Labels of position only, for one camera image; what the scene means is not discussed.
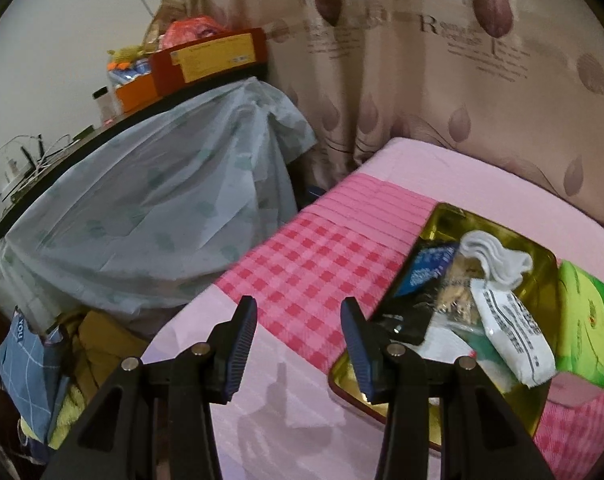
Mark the pink checked blanket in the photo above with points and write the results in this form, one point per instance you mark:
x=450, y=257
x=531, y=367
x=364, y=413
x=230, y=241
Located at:
x=292, y=260

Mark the red plastic bag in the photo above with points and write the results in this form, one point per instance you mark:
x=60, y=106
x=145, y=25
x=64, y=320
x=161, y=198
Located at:
x=192, y=30

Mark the beige patterned curtain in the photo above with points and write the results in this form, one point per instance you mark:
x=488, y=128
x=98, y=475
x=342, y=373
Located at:
x=407, y=85

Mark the gold tin box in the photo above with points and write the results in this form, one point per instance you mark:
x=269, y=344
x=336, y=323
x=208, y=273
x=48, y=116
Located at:
x=532, y=265

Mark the clear jar with black lid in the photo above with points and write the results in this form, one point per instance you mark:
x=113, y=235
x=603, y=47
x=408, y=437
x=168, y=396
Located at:
x=107, y=105

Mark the blue checked cloth bag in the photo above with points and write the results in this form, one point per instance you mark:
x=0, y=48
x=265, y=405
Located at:
x=27, y=370

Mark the white printed packet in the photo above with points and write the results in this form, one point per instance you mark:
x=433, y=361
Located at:
x=512, y=330

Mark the clear packet of beige snacks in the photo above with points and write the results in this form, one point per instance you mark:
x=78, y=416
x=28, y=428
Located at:
x=457, y=300

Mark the red cardboard box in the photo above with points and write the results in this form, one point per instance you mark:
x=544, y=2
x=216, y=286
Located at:
x=207, y=57

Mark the yellow green knitted item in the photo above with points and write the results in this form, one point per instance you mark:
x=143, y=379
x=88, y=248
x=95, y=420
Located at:
x=129, y=52

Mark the yellow cloth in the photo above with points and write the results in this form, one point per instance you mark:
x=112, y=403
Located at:
x=107, y=340

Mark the black packet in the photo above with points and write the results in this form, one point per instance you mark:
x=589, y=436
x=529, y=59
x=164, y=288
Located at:
x=412, y=320

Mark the orange box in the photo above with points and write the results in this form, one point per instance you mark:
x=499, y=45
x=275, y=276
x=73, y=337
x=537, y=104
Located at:
x=134, y=94

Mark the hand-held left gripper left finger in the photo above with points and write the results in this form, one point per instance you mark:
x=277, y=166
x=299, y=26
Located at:
x=237, y=355

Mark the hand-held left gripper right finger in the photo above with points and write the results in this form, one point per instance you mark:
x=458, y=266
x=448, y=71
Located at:
x=359, y=355

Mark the beige bag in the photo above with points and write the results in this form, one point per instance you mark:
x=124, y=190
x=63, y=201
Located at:
x=164, y=20

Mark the green tissue pack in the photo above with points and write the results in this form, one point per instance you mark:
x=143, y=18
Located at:
x=582, y=320

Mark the grey plastic cover sheet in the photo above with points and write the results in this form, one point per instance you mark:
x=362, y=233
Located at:
x=157, y=185

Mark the blue and white plastic packet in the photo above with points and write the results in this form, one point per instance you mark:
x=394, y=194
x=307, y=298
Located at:
x=132, y=72

